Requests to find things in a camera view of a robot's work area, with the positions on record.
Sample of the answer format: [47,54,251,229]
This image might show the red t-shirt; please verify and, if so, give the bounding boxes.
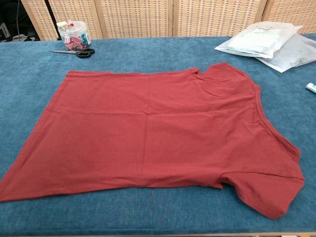
[0,62,305,220]

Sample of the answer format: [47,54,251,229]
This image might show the wicker folding screen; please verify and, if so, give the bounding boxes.
[21,0,316,41]

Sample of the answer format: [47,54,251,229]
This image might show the white plastic mailer bag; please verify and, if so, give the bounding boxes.
[214,21,303,59]

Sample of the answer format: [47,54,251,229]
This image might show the blue table cover cloth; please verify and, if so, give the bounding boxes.
[0,33,316,236]

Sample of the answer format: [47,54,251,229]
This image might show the clear jar of binder clips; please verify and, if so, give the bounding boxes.
[57,19,91,51]

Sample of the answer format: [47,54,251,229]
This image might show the translucent plastic bag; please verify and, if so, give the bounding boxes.
[256,33,316,74]

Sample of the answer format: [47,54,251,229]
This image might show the black handled scissors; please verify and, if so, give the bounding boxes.
[50,48,96,59]

